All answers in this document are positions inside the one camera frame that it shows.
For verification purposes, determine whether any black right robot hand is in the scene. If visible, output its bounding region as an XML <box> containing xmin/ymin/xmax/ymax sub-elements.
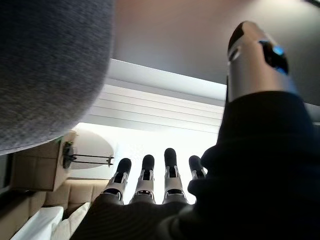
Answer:
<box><xmin>68</xmin><ymin>20</ymin><xmax>320</xmax><ymax>240</ymax></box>

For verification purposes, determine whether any black table lamp white shade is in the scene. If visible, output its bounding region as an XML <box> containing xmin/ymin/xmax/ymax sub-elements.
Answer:
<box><xmin>61</xmin><ymin>129</ymin><xmax>116</xmax><ymax>171</ymax></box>

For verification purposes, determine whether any white bed pillow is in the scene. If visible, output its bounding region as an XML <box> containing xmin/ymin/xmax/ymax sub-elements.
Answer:
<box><xmin>51</xmin><ymin>201</ymin><xmax>92</xmax><ymax>240</ymax></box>

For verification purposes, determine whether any light wooden nightstand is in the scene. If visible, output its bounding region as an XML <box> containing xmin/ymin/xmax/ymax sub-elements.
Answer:
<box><xmin>9</xmin><ymin>129</ymin><xmax>78</xmax><ymax>193</ymax></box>

